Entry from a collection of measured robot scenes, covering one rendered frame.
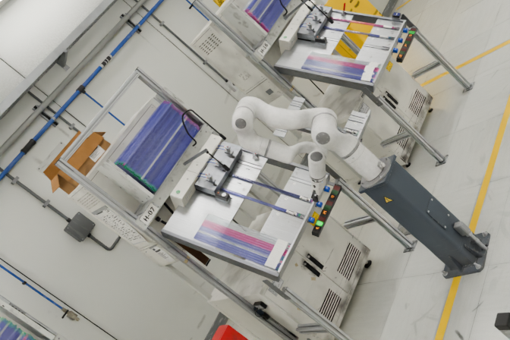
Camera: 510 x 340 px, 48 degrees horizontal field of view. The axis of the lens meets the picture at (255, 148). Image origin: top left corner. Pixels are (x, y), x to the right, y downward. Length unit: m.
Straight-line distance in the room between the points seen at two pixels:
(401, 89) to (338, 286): 1.63
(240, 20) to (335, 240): 1.60
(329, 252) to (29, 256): 2.19
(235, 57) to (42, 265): 2.06
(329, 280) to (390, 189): 0.92
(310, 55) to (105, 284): 2.31
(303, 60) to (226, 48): 0.55
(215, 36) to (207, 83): 1.42
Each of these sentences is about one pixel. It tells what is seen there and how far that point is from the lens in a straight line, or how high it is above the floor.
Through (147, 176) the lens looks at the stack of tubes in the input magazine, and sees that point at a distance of 3.24.
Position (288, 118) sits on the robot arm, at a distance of 2.74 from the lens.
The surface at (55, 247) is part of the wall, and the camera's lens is 4.58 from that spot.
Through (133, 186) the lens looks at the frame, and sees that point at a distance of 3.21.
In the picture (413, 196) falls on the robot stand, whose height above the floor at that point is 0.51.
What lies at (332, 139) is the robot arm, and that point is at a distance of 2.69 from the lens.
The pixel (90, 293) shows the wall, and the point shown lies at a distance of 4.61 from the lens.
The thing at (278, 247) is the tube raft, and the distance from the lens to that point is 3.04.
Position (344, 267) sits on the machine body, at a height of 0.19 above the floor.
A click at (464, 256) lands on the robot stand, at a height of 0.09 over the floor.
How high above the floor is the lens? 1.92
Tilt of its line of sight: 14 degrees down
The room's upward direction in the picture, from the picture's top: 49 degrees counter-clockwise
